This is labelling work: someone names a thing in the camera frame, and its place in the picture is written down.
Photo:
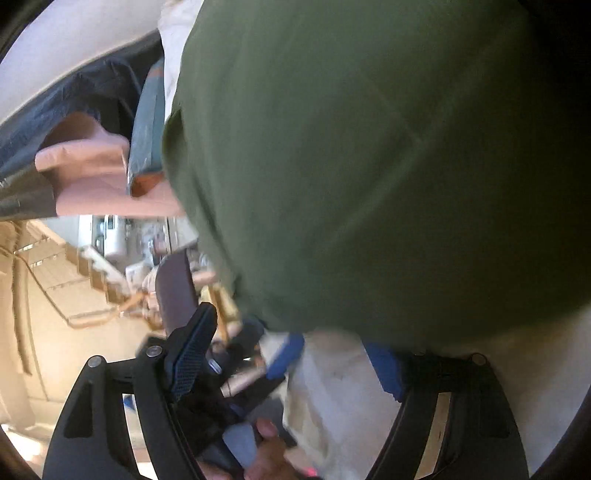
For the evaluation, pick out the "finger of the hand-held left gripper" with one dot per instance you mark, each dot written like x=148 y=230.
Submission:
x=286 y=355

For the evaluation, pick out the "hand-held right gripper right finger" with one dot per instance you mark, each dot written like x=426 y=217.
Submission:
x=385 y=369

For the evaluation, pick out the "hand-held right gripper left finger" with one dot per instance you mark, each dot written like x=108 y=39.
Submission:
x=196 y=346

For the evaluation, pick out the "olive green pants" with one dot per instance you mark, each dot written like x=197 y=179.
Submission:
x=369 y=161

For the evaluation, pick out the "person's left hand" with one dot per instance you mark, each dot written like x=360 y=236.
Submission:
x=272 y=457

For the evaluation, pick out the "light wooden chair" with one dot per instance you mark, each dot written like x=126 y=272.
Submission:
x=221 y=300

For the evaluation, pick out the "cream bear-print duvet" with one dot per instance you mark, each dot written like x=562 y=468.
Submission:
x=332 y=415

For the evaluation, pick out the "pink curtain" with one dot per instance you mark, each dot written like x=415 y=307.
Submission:
x=92 y=170

